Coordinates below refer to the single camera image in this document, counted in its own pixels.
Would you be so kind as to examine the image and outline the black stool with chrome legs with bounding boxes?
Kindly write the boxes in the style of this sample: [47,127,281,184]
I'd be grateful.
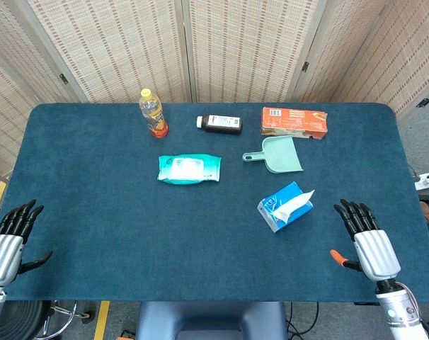
[0,300,96,340]

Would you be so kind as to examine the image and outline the mint green dustpan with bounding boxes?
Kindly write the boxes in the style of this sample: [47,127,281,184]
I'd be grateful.
[242,135,304,175]

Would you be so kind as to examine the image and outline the dark blue table mat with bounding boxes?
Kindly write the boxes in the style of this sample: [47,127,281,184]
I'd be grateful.
[0,102,429,304]

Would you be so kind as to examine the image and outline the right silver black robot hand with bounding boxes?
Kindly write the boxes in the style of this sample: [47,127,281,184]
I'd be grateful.
[330,198,402,283]

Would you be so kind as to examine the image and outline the teal wet wipes pack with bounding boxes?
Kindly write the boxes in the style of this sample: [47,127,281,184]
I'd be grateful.
[156,153,222,186]

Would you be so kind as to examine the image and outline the blue tissue pack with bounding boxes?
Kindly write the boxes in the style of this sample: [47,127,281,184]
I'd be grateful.
[256,181,316,234]

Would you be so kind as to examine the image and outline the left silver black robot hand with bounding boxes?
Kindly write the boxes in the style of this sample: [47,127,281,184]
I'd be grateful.
[0,199,54,287]

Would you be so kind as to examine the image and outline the orange juice bottle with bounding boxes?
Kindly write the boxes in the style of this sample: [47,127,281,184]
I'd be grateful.
[138,88,170,140]

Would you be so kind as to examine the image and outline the orange cardboard box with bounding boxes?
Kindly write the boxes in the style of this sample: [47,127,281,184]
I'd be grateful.
[261,106,328,142]

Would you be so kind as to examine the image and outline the woven folding screen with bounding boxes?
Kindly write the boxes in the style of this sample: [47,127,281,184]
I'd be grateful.
[0,0,429,178]

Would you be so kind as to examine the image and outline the black cable on floor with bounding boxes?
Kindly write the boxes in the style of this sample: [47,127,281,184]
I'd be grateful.
[284,302,320,337]

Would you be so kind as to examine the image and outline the brown medicine bottle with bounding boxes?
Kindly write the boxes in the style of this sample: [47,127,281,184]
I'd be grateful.
[195,114,244,136]

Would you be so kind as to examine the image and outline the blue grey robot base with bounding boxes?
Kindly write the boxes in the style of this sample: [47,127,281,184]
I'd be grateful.
[135,301,288,340]

